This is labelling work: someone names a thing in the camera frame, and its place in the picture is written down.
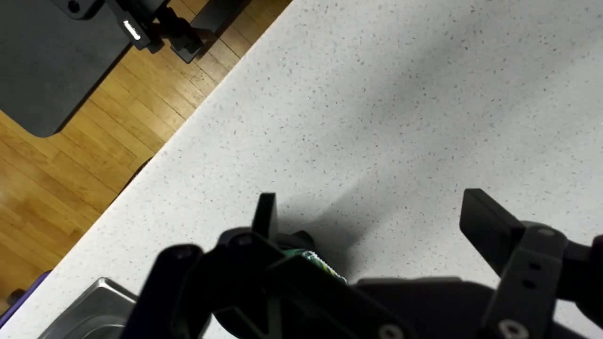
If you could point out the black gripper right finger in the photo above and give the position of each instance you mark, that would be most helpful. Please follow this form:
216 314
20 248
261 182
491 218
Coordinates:
529 275

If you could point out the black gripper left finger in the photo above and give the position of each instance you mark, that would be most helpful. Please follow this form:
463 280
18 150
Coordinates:
209 293

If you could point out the stainless steel double sink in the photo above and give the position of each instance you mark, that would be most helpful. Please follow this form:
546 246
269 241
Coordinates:
88 307

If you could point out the black stand leg white label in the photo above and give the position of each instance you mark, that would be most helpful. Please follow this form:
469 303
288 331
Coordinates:
133 28

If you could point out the grey floor mat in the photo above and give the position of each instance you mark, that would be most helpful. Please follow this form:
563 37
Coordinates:
50 62

